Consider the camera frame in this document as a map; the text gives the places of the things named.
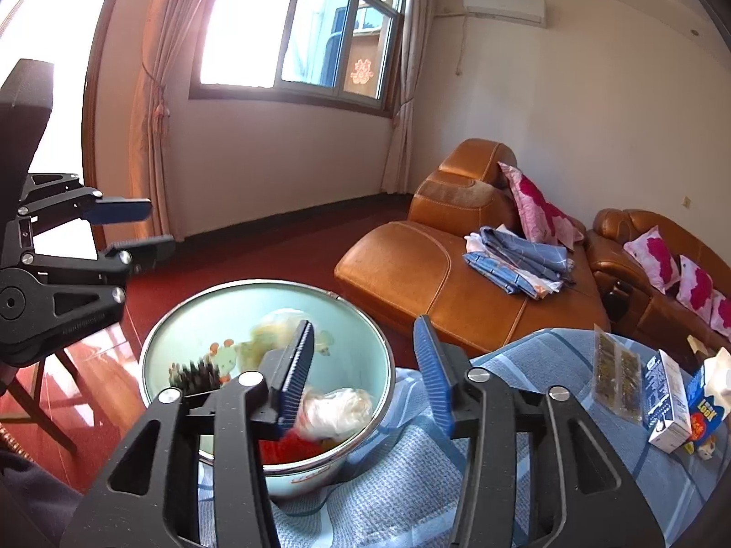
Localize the orange leather three-seat sofa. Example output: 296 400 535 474
585 208 731 355

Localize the blue tissue box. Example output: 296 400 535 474
682 345 731 446

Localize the folded white blue printed cloth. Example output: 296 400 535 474
462 251 566 300

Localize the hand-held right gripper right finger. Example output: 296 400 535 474
414 315 666 548

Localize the pink window curtain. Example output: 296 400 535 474
128 0 229 241

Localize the dark grey knitted cloth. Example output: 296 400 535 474
170 357 230 396

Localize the beige window curtain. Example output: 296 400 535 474
381 0 446 195

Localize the light blue cartoon bin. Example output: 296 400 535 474
138 279 396 500

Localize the wooden chair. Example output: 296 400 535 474
0 348 78 458

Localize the white blue carton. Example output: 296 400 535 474
642 349 699 452

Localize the long pink floral pillow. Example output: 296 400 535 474
498 161 584 251

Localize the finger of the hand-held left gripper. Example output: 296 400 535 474
21 233 177 287
17 172 153 235

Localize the red printed plastic bag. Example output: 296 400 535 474
260 429 323 463

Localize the clear packet with dark contents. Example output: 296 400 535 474
591 324 645 424

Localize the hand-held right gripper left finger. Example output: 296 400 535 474
60 320 316 548

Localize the pink floral cushion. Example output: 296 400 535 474
622 225 683 295
674 255 717 312
711 285 731 337

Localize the blue plaid tablecloth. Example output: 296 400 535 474
197 327 731 548

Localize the white air conditioner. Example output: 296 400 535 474
464 0 546 27

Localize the person's dark clothing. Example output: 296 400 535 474
0 448 86 548

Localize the white wrapper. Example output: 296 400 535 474
297 388 373 436

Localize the orange leather chaise sofa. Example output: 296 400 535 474
334 138 612 358

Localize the air conditioner pipe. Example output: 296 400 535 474
456 11 470 76

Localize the sliding glass window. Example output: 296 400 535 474
188 0 409 118

